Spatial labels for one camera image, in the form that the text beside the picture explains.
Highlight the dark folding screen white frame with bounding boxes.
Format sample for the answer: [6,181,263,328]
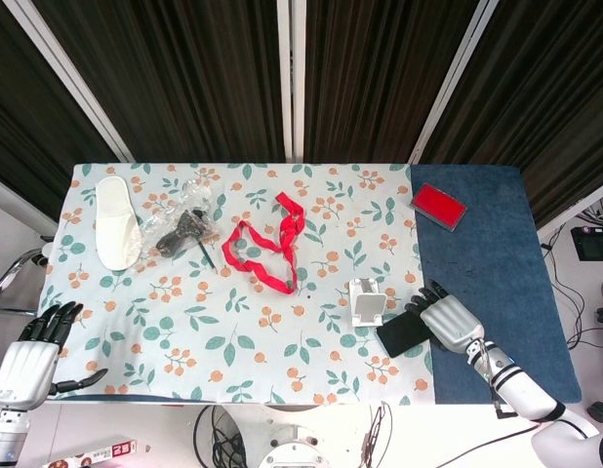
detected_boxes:
[0,0,603,235]

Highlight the white slipper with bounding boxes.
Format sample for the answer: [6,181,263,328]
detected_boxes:
[95,175,143,272]

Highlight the dark patterned sock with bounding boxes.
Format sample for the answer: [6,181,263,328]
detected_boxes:
[155,208,208,258]

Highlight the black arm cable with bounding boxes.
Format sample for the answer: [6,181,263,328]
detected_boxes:
[437,423,542,468]

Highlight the red ribbon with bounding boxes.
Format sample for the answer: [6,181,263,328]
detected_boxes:
[221,191,306,296]

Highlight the black smartphone with teal edge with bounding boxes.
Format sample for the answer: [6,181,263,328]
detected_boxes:
[376,309,434,358]

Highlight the black cable bundle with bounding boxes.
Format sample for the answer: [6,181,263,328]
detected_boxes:
[193,404,259,468]

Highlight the black floor cables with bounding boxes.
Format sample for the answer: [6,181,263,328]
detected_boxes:
[540,223,603,352]

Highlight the blue table mat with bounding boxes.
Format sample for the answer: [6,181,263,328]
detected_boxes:
[408,164,583,405]

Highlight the red ink pad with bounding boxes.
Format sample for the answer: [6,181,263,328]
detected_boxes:
[410,182,468,233]

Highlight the metal chair frame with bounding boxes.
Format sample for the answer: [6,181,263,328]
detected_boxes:
[0,236,54,318]

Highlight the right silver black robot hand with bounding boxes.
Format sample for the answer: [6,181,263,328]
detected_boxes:
[403,280,486,355]

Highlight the printed cardboard box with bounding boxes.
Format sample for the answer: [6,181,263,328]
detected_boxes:
[42,438,139,468]

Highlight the white folding phone stand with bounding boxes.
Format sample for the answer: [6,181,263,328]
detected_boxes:
[348,277,386,328]

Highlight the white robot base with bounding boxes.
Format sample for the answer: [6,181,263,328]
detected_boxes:
[257,404,332,468]

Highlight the clear plastic bag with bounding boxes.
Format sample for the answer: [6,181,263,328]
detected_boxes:
[135,177,220,259]

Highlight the black electronic device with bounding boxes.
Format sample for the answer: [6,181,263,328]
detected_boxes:
[570,226,603,262]

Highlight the thin multicolour wires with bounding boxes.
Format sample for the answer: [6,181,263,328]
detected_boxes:
[362,402,395,468]

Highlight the floral fruit print tablecloth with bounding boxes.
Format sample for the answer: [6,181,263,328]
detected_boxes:
[37,163,437,406]

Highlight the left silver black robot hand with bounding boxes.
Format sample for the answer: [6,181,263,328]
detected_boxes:
[0,300,109,410]

